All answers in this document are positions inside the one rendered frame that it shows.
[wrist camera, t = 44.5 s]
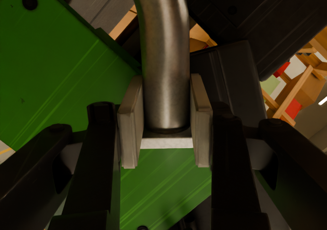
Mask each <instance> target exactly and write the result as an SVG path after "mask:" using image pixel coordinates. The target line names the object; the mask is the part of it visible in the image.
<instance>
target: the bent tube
mask: <svg viewBox="0 0 327 230"><path fill-rule="evenodd" d="M134 3H135V7H136V11H137V15H138V21H139V29H140V45H141V61H142V77H143V94H144V110H145V124H144V130H143V136H142V142H141V147H140V149H165V148H193V140H192V133H191V125H190V42H189V12H188V5H187V0H134Z"/></svg>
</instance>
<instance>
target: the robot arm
mask: <svg viewBox="0 0 327 230"><path fill-rule="evenodd" d="M87 113H88V121H89V124H88V127H87V129H86V130H84V131H79V132H73V131H72V127H71V125H68V124H59V123H57V124H53V125H51V126H49V127H46V128H45V129H43V130H42V131H41V132H39V133H38V134H37V135H36V136H34V137H33V138H32V139H31V140H30V141H28V142H27V143H26V144H25V145H23V146H22V147H21V148H20V149H19V150H17V151H16V152H15V153H14V154H13V155H11V156H10V157H9V158H8V159H6V160H5V161H4V162H3V163H1V164H0V230H44V229H45V227H46V226H47V224H48V223H49V221H50V224H49V227H48V230H120V186H121V165H120V158H121V164H122V167H124V169H134V168H135V166H137V165H138V159H139V153H140V147H141V142H142V136H143V130H144V124H145V110H144V94H143V77H142V75H134V77H132V79H131V81H130V84H129V86H128V88H127V91H126V93H125V95H124V98H123V100H122V102H121V104H114V103H112V102H108V101H101V102H95V103H92V104H89V105H88V106H87ZM190 125H191V133H192V140H193V148H194V156H195V163H196V165H198V167H209V165H212V185H211V227H210V230H272V228H271V225H270V221H269V217H268V214H267V213H265V212H261V208H260V203H259V199H258V194H257V190H256V185H255V180H254V174H253V170H252V169H254V173H255V176H256V177H257V179H258V181H259V182H260V184H261V185H262V187H263V188H264V190H265V191H266V193H267V194H268V196H269V197H270V199H271V200H272V201H273V203H274V204H275V206H276V207H277V209H278V210H279V212H280V213H281V215H282V216H283V218H284V219H285V221H286V222H287V224H288V226H289V227H290V229H291V230H327V154H326V153H324V152H323V151H322V150H321V149H319V148H318V147H317V146H316V145H314V144H313V143H312V142H311V141H310V140H308V139H307V138H306V137H305V136H303V135H302V134H301V133H300V132H298V131H297V130H296V129H295V128H294V127H293V126H292V125H290V124H289V123H287V122H285V121H283V120H280V119H278V118H267V119H263V120H260V121H259V124H258V128H257V127H249V126H245V125H243V124H242V120H241V118H240V117H238V116H236V115H233V113H232V111H231V109H230V107H229V106H228V104H227V103H225V102H223V101H209V98H208V95H207V93H206V90H205V87H204V84H203V82H202V79H201V76H200V75H199V74H191V75H190ZM66 197H67V198H66ZM65 198H66V201H65V204H64V208H63V211H62V214H61V215H55V216H53V215H54V214H55V212H56V211H57V210H58V208H59V207H60V205H61V204H62V202H63V201H64V199H65Z"/></svg>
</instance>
